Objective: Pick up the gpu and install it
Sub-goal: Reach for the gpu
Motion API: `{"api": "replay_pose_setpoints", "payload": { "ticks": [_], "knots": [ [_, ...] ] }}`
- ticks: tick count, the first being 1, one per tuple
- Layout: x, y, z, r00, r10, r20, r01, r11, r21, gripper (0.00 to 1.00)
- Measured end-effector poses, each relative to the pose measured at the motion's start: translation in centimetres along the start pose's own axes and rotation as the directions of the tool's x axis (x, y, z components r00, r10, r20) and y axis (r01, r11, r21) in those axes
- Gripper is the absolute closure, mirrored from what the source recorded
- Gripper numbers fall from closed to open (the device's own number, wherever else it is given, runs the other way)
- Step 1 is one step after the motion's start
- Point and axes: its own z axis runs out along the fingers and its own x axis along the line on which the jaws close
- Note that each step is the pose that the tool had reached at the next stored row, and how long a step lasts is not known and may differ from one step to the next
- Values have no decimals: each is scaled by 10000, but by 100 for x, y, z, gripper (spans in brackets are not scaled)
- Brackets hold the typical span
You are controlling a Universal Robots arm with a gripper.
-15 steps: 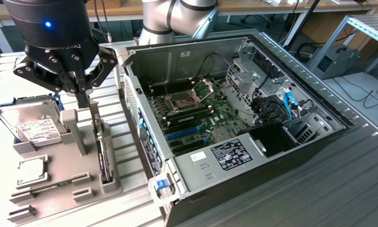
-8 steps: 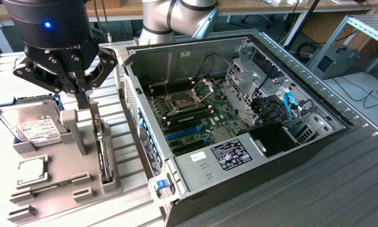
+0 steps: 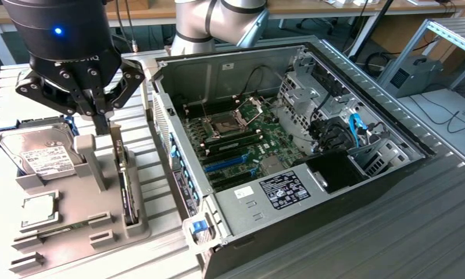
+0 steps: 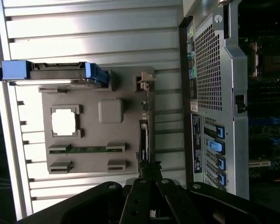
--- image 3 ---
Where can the blue expansion slot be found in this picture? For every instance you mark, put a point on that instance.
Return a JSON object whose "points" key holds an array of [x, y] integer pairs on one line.
{"points": [[224, 164]]}

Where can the silver disk bay cage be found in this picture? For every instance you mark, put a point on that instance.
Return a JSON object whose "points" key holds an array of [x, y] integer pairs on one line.
{"points": [[334, 106]]}

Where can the silver power supply unit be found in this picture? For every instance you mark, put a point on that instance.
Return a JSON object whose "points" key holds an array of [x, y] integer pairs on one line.
{"points": [[240, 215]]}

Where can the grey parts rack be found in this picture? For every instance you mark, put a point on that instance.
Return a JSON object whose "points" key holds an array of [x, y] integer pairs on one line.
{"points": [[81, 200]]}

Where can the thin locking lever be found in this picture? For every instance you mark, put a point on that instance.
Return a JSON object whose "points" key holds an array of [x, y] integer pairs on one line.
{"points": [[205, 113]]}

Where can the blue slot retention clip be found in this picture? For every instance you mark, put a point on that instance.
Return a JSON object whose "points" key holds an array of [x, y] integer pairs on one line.
{"points": [[173, 151], [194, 197], [188, 178], [182, 165]]}

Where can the blue disk caddy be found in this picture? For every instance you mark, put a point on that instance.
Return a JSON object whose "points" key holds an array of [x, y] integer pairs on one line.
{"points": [[72, 129]]}

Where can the open black PC case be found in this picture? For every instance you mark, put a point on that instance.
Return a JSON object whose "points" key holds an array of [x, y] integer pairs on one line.
{"points": [[313, 218]]}

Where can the silver hard disk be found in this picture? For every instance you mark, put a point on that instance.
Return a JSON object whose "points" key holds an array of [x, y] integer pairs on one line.
{"points": [[42, 157]]}

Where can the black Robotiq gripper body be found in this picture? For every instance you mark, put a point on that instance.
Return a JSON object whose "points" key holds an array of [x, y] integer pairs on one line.
{"points": [[61, 43]]}

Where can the black RAM stick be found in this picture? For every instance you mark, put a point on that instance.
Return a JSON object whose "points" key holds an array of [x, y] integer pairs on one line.
{"points": [[232, 142]]}

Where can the green motherboard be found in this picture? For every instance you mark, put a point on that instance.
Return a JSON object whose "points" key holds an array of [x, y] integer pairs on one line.
{"points": [[278, 136]]}

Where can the black office chair base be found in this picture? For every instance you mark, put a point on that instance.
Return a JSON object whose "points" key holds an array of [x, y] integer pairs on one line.
{"points": [[325, 21]]}

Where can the aluminium slat table frame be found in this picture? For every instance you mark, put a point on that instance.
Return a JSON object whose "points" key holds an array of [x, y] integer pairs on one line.
{"points": [[457, 32]]}

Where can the silver CPU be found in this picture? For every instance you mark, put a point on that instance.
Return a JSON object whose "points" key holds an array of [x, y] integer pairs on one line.
{"points": [[38, 210]]}

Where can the Nvidia Quadro graphics card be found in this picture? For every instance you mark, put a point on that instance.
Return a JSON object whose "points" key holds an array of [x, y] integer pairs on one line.
{"points": [[129, 191]]}

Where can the grey control box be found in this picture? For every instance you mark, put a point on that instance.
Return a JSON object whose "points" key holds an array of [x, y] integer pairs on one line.
{"points": [[414, 75]]}

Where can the CPU socket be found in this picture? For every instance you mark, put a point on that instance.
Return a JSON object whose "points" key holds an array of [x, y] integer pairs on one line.
{"points": [[222, 126]]}

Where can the silver chipset heatsink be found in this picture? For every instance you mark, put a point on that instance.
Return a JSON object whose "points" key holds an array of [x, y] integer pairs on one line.
{"points": [[273, 164]]}

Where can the green RAM stick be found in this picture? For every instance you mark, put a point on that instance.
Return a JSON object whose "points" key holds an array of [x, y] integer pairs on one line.
{"points": [[77, 226]]}

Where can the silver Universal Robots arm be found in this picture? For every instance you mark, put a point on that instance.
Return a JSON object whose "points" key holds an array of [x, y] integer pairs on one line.
{"points": [[194, 26]]}

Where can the blue case latch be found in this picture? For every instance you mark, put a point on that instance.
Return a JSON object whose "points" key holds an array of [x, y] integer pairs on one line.
{"points": [[198, 226]]}

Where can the metal socket cover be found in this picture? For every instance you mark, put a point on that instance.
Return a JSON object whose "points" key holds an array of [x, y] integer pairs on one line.
{"points": [[254, 101]]}

